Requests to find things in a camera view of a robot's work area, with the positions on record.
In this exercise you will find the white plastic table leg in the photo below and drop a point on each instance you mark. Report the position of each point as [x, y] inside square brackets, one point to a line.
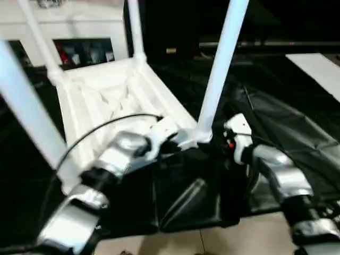
[220, 66]
[136, 29]
[37, 34]
[26, 106]

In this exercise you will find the white plastic table top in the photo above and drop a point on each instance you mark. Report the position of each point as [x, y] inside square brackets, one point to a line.
[119, 87]

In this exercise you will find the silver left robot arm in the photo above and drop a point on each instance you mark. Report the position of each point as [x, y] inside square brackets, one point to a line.
[117, 156]

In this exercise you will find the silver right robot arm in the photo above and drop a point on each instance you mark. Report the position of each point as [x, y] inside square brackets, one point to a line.
[287, 175]

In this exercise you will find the black mat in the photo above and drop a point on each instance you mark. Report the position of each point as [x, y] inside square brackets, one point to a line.
[279, 119]

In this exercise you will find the silver metal bar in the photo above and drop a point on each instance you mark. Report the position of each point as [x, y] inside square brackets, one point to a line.
[279, 43]

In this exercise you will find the white flat board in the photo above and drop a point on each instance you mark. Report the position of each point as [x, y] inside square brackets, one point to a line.
[316, 71]

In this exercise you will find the black case with yellow label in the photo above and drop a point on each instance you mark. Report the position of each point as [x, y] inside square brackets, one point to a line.
[172, 26]

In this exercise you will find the red fire extinguisher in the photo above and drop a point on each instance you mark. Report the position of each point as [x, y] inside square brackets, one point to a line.
[62, 53]

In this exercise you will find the white cabinet with windows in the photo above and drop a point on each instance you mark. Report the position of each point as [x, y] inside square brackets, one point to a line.
[79, 26]

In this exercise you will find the small silver grey object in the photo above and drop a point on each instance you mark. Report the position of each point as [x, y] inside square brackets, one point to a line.
[43, 3]

